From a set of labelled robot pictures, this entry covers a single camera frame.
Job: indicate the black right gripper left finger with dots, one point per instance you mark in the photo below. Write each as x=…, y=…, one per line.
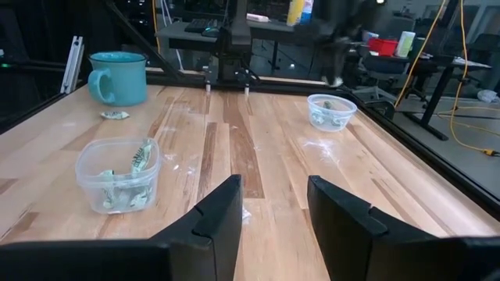
x=218, y=234

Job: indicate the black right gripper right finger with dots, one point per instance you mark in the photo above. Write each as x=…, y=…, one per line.
x=351, y=242

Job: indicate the banknote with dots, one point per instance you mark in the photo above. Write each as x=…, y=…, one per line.
x=134, y=197
x=141, y=158
x=327, y=105

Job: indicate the green white sweetener packet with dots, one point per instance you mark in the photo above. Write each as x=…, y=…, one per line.
x=107, y=191
x=336, y=122
x=114, y=115

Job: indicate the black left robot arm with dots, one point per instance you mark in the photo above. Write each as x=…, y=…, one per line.
x=239, y=35

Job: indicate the white arm base foot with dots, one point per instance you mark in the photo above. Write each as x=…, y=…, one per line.
x=208, y=86
x=247, y=90

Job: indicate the black office chair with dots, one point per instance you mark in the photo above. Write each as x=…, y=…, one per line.
x=377, y=78

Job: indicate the red plastic box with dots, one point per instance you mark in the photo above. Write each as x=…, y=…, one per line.
x=383, y=47

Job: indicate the small clear plastic container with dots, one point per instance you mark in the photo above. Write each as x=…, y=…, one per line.
x=332, y=113

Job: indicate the blue white bottle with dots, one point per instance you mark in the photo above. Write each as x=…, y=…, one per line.
x=307, y=11

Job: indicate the yellow bottle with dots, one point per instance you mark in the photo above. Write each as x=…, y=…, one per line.
x=295, y=11

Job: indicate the white green wipes canister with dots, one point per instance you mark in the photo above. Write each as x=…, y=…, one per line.
x=405, y=44

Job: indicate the white pink flat object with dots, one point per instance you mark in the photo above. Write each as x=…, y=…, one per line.
x=258, y=18

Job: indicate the black leg desk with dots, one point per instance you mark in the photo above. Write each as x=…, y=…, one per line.
x=441, y=86

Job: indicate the large clear plastic container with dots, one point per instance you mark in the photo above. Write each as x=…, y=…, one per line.
x=117, y=175

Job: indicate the black computer mouse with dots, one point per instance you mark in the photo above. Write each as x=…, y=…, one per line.
x=211, y=32

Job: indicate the black keyboard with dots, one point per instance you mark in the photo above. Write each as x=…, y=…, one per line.
x=200, y=25

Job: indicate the grey desk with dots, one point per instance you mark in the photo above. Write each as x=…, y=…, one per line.
x=183, y=37

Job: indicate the white crumpled bag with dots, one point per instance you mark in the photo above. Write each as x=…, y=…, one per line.
x=487, y=96

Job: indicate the crumpled green white sweetener packet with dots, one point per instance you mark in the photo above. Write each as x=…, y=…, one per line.
x=114, y=115

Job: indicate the teal ceramic mug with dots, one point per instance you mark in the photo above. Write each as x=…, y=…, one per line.
x=119, y=80

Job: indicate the silver aluminium extrusion bar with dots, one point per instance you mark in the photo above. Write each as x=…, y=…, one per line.
x=72, y=64

